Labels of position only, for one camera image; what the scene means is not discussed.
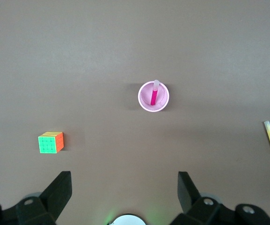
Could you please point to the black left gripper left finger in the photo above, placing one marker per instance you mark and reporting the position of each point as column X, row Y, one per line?
column 53, row 199

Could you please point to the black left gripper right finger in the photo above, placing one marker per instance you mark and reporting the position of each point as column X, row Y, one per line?
column 193, row 204

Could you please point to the pink marker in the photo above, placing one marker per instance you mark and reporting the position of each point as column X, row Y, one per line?
column 154, row 95

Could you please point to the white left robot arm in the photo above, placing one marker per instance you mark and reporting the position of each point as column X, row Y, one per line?
column 127, row 220

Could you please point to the colourful puzzle cube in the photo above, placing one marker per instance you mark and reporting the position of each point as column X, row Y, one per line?
column 47, row 145

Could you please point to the pink cup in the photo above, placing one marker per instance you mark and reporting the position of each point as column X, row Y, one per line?
column 144, row 100

